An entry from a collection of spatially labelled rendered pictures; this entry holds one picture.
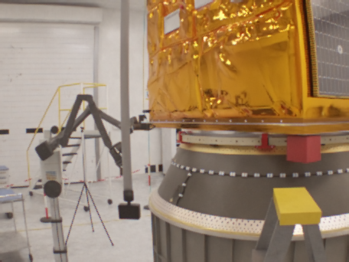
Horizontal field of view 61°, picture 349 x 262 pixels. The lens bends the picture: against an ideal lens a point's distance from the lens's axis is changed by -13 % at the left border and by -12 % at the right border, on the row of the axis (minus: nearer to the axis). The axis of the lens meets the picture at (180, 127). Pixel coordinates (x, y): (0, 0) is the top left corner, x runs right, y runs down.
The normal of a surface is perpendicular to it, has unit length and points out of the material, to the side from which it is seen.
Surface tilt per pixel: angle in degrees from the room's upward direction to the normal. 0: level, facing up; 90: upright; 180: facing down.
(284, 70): 88
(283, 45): 84
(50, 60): 90
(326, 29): 90
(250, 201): 62
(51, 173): 102
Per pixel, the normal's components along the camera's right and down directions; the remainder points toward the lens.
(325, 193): 0.03, -0.44
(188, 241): -0.75, 0.04
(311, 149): 0.47, 0.02
